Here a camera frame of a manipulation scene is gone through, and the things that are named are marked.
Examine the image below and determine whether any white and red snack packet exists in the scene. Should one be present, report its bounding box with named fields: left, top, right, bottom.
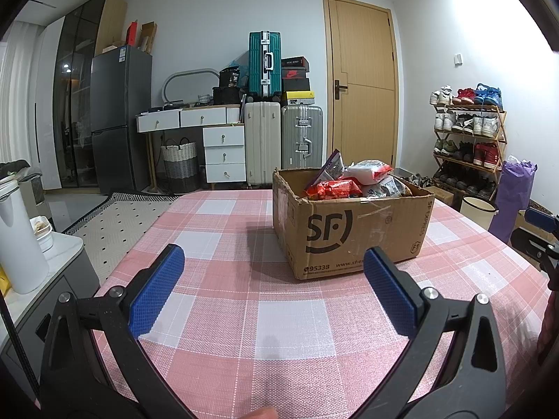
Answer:
left=343, top=160, right=394, bottom=186

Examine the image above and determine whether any flat cardboard piece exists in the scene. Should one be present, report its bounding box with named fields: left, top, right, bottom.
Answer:
left=140, top=22, right=158, bottom=51

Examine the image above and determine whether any purple candy packet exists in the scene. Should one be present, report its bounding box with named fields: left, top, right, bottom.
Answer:
left=306, top=148, right=346, bottom=193

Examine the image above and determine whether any dark glass cabinet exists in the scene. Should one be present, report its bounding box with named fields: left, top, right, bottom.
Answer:
left=52, top=0, right=127, bottom=188

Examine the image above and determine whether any pink checked tablecloth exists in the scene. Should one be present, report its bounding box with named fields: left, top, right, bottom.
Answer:
left=94, top=188, right=559, bottom=419

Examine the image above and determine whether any yellow and black shoe box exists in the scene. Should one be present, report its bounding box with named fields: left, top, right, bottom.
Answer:
left=282, top=91, right=315, bottom=106

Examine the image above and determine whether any pile of shoes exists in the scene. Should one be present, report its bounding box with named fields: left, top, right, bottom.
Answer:
left=395, top=174, right=435, bottom=188

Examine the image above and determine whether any white drawer unit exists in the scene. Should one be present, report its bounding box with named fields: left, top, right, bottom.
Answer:
left=203, top=126, right=247, bottom=184

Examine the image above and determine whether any woven laundry basket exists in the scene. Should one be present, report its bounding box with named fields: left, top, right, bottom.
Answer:
left=160, top=137, right=199, bottom=193

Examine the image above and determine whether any cream waste bin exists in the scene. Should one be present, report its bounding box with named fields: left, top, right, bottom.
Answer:
left=460, top=196, right=499, bottom=230

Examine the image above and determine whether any oval mirror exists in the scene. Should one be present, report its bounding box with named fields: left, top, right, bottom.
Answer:
left=162, top=68, right=219, bottom=104

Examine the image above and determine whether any silver suitcase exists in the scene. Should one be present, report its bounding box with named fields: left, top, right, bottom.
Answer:
left=281, top=105, right=325, bottom=170

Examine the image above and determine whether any grey refrigerator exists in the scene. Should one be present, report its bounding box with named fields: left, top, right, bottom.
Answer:
left=90, top=46, right=153, bottom=195

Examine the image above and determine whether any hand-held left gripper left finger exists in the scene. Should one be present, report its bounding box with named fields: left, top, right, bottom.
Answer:
left=40, top=243, right=197, bottom=419

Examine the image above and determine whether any white suitcase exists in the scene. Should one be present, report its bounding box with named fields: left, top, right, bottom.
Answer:
left=244, top=101, right=282, bottom=186

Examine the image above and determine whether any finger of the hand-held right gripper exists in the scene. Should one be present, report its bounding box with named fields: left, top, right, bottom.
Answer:
left=510, top=228, right=550, bottom=268
left=523, top=207, right=559, bottom=230

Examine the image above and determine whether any white dotted rug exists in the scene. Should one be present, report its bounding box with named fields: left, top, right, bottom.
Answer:
left=61, top=190, right=180, bottom=284

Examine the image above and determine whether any brown cardboard box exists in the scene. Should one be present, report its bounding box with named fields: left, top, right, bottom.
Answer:
left=272, top=167, right=434, bottom=281

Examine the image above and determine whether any red ring-print snack packet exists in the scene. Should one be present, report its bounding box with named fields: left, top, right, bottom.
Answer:
left=305, top=179, right=363, bottom=201

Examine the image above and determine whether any wooden door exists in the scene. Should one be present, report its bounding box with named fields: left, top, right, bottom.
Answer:
left=322, top=0, right=399, bottom=169

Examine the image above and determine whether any purple bag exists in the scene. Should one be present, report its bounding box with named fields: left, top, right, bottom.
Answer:
left=488, top=156, right=537, bottom=245

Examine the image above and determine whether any person's right hand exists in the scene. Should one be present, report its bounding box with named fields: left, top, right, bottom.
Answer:
left=536, top=288, right=559, bottom=366

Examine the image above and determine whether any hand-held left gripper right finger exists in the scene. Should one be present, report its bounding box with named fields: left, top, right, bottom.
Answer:
left=363, top=247, right=507, bottom=419

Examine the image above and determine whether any grey side table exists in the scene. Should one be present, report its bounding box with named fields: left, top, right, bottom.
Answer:
left=0, top=231, right=100, bottom=359

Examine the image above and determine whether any white kettle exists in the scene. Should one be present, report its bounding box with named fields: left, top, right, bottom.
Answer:
left=0, top=181, right=50, bottom=295

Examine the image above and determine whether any black printed bag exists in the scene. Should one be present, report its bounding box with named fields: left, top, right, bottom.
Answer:
left=218, top=66, right=243, bottom=88

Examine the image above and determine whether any teal suitcase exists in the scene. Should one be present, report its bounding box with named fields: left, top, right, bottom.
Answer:
left=248, top=31, right=282, bottom=99

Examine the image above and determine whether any white desk with drawers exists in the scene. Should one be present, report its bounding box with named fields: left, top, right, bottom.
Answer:
left=136, top=105, right=245, bottom=188

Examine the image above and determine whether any wooden shoe rack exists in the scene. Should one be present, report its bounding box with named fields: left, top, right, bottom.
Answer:
left=430, top=85, right=507, bottom=201

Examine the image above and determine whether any small brown box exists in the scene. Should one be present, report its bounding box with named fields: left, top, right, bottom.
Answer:
left=426, top=185, right=455, bottom=207

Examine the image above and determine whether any grey snack packet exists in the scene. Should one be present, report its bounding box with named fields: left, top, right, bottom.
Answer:
left=364, top=175, right=413, bottom=199

